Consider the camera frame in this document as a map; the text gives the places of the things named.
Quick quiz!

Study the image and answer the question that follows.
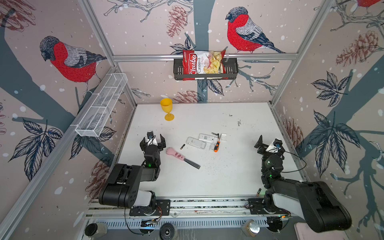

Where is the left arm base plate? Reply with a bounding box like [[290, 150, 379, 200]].
[[129, 200, 171, 217]]

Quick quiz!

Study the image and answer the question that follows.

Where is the white wire wall basket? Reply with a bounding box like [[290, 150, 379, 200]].
[[76, 73, 128, 137]]

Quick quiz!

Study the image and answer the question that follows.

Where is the red cassava chips bag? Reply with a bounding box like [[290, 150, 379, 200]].
[[183, 50, 226, 75]]

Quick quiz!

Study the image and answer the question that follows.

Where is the yellow plastic goblet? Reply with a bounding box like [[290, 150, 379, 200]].
[[160, 98, 175, 121]]

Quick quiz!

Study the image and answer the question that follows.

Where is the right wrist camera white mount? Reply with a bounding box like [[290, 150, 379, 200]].
[[267, 139, 284, 154]]

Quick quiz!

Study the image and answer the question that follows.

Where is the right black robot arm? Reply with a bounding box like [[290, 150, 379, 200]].
[[255, 137, 352, 233]]

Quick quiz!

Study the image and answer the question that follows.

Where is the white remote control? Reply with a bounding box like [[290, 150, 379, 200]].
[[198, 134, 218, 143]]

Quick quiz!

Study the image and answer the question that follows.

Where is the grey small remote control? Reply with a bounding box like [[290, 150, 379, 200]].
[[186, 137, 207, 150]]

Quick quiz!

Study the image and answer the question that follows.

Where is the small translucent battery cover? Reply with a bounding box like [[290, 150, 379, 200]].
[[209, 144, 216, 151]]

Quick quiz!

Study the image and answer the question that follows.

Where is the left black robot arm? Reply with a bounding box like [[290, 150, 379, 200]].
[[99, 132, 170, 216]]

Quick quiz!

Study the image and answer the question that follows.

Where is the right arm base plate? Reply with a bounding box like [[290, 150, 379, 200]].
[[245, 198, 290, 216]]

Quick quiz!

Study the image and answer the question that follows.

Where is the white battery cover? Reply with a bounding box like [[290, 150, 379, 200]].
[[220, 133, 228, 141]]

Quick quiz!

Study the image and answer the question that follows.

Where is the silver topped jar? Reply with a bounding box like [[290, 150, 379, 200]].
[[241, 220, 261, 238]]

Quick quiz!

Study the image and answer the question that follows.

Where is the grey cylinder can left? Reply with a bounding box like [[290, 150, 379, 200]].
[[85, 223, 108, 238]]

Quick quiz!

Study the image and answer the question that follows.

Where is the pink board corner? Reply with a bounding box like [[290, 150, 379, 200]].
[[294, 223, 349, 240]]

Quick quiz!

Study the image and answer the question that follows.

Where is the black wall basket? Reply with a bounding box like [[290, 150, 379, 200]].
[[173, 58, 239, 81]]

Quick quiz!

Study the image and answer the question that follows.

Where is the black round speaker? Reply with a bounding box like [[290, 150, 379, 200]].
[[159, 223, 178, 240]]

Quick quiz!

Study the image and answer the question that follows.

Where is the orange black screwdriver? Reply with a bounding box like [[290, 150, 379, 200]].
[[214, 134, 221, 153]]

